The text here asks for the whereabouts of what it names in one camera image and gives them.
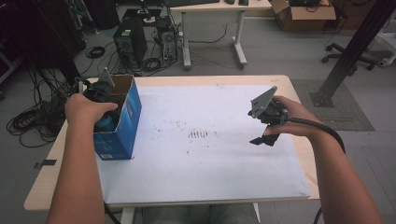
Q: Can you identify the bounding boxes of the white table mat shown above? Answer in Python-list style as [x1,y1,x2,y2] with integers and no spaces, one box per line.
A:
[95,84,312,207]

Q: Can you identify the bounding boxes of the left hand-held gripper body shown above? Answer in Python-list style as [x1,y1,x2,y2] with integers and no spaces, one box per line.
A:
[74,67,117,105]

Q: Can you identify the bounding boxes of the grey floor mat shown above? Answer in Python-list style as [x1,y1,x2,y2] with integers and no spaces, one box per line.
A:
[290,78,375,133]

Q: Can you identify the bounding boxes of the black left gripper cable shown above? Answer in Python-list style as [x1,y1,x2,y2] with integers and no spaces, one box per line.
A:
[103,202,121,224]

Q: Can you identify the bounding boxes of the blue cardboard box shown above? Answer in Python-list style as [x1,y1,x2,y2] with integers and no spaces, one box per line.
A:
[92,74,143,161]

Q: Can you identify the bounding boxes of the open brown cardboard box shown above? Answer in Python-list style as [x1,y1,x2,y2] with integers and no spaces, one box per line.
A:
[270,0,338,33]

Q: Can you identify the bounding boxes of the small open computer case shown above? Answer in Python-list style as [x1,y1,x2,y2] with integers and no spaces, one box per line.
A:
[155,17,179,63]

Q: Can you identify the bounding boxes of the person's left hand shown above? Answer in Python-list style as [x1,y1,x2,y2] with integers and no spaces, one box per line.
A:
[64,92,120,133]

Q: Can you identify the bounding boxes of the tangle of black floor cables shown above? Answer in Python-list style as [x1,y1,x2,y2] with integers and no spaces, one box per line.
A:
[6,68,78,149]

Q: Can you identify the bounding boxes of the black keyboard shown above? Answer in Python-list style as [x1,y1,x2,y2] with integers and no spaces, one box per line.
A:
[163,0,220,8]

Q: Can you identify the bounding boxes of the black computer tower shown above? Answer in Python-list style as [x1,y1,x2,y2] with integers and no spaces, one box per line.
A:
[112,16,149,72]

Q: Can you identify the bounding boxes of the white table leg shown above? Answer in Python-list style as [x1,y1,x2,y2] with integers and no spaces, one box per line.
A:
[120,207,136,224]
[252,203,262,224]

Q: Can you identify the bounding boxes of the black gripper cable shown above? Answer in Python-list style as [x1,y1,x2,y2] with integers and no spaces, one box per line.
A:
[287,117,347,224]
[103,202,121,224]

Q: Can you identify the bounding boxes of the black office chair base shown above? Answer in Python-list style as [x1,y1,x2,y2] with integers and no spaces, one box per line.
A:
[321,42,377,71]

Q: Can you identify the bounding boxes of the coiled black cable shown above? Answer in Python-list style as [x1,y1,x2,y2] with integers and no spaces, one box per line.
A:
[141,57,163,73]
[84,46,106,60]

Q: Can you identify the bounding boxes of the person's legs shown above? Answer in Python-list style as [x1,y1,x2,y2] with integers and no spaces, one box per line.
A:
[143,203,261,224]

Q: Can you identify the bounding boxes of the white-legged wooden desk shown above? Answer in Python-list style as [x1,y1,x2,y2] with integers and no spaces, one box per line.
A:
[169,0,274,71]

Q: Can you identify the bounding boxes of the person's right hand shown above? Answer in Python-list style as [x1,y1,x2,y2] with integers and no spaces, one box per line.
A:
[263,94,321,138]

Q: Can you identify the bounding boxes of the black tape piece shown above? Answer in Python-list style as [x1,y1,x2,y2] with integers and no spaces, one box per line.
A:
[34,159,58,170]

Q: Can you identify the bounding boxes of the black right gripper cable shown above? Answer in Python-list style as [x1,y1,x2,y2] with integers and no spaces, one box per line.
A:
[287,117,347,224]

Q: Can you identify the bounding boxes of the black metal stand post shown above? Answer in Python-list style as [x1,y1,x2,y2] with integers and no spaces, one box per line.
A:
[308,0,396,108]

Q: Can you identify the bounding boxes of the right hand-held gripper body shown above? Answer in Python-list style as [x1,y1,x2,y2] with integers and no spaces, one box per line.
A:
[247,86,290,128]

